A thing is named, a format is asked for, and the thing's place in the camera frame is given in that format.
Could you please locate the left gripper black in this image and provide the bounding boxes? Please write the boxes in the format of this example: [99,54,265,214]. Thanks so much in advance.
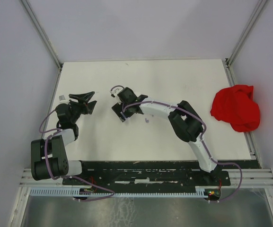
[69,92,97,124]

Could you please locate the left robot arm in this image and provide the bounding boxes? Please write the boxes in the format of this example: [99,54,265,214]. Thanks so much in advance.
[31,91,97,184]

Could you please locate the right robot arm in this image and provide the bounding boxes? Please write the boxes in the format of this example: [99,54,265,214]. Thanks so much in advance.
[110,85,219,185]

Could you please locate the red cloth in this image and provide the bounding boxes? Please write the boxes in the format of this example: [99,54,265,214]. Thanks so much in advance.
[210,85,261,132]

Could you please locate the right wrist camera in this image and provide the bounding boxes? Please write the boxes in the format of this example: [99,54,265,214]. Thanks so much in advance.
[110,85,124,97]

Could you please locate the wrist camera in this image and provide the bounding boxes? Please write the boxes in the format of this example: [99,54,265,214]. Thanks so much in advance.
[110,85,124,97]
[59,95,67,103]

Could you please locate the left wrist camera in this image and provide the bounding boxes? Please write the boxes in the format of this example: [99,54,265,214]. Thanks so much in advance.
[59,95,67,103]

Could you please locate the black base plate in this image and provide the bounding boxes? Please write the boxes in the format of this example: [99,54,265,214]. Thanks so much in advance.
[62,163,230,192]

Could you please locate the white cable duct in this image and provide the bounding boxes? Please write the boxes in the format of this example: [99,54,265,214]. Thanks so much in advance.
[29,187,208,198]

